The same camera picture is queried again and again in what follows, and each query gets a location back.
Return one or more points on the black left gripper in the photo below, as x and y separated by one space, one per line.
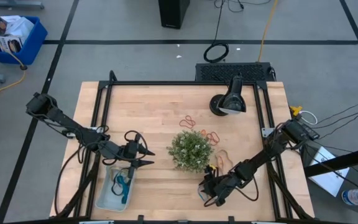
130 152

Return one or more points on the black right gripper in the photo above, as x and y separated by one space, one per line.
222 185

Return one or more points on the blue wide rubber band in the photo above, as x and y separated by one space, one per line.
123 186

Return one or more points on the green plant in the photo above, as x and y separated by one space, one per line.
190 152

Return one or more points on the tan wide rubber band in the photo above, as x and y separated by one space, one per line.
224 150

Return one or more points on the red rubber band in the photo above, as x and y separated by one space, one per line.
181 124
217 139

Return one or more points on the small orange rubber band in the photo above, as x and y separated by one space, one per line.
203 132

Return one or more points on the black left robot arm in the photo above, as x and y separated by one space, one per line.
73 127

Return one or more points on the translucent white plastic bin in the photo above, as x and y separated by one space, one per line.
107 199

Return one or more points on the silver mounting plate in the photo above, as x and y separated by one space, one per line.
267 132

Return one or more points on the black desk lamp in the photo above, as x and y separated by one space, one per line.
232 99

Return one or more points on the white flat box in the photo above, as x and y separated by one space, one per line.
328 180

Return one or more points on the black power strip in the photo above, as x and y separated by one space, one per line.
314 134

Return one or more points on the yellow plug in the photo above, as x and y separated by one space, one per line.
295 109

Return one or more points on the black mesh computer case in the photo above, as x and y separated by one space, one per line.
232 72

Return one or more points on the black metal beam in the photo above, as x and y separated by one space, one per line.
337 161

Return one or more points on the black computer tower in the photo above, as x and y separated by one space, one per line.
173 14

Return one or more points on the blue plastic crate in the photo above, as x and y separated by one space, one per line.
33 46

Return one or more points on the printed cardboard box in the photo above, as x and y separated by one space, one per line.
9 45

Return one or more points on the white cardboard box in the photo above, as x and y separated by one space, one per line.
17 26

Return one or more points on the grey metal stand foot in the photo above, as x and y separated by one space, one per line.
14 4

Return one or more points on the black frame bracket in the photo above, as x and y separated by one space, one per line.
231 218
140 218

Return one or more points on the black aluminium table frame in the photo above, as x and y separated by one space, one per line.
182 83

